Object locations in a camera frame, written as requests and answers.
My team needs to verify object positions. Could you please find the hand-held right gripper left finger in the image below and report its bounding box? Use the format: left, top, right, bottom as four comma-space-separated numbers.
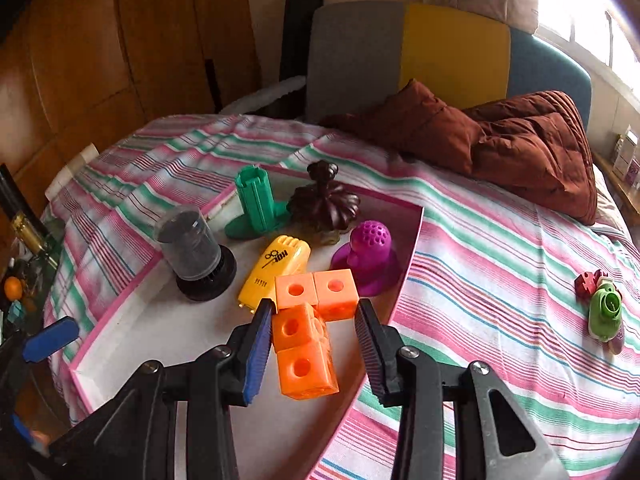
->
47, 298, 275, 480

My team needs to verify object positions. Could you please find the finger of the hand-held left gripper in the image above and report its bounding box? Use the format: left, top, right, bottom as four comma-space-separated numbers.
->
22, 317, 81, 363
12, 412, 36, 445

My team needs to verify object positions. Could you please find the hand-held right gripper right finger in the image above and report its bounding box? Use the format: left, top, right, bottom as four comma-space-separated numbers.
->
354, 298, 571, 480

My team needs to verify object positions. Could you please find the orange cube block toy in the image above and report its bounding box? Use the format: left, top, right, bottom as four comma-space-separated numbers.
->
272, 269, 360, 401

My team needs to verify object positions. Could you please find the yellow toy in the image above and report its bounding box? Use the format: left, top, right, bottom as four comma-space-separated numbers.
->
236, 235, 312, 315

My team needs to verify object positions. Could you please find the pink shallow cardboard tray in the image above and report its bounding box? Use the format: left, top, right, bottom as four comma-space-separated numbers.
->
69, 162, 425, 480

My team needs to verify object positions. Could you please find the purple dome toy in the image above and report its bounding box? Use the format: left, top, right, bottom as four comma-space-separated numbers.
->
330, 220, 402, 297

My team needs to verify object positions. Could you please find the grey jar black lid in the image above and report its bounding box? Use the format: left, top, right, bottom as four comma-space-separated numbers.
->
154, 205, 237, 302

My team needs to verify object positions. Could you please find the green boot-shaped toy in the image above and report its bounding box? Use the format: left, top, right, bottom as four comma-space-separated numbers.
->
224, 166, 291, 240

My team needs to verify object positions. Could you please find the dark brown flower toy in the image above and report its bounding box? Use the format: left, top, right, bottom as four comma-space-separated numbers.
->
287, 160, 362, 247

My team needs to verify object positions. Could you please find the glass table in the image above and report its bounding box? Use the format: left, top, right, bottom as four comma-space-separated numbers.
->
0, 237, 66, 356

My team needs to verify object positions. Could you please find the black gold bottle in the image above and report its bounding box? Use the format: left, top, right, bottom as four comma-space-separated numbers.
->
0, 162, 57, 267

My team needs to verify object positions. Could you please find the striped pink green bedsheet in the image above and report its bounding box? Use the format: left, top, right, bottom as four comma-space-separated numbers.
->
42, 112, 640, 480

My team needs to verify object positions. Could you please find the dark red toy piece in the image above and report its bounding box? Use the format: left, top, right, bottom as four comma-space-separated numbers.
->
574, 269, 608, 302

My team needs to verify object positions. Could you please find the green round toy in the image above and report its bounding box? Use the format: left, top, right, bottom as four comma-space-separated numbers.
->
588, 277, 624, 343

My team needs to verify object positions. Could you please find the brown quilted blanket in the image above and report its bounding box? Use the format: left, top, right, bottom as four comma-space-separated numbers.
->
320, 79, 598, 226

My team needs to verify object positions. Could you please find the wooden side shelf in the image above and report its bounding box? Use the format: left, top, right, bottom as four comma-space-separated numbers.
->
592, 150, 640, 226

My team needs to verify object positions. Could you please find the wooden wardrobe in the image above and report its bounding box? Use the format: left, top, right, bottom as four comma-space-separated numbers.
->
0, 0, 261, 211

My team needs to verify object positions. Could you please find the grey yellow blue headboard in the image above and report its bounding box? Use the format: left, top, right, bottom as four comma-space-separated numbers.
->
306, 0, 593, 128

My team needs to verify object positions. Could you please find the black rolled mat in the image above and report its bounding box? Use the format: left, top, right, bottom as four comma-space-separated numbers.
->
278, 0, 325, 93

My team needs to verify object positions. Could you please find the white carton box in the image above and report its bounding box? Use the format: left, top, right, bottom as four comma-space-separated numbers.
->
612, 130, 640, 178

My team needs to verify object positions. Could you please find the window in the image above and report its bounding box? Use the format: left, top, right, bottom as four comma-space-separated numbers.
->
537, 0, 640, 68

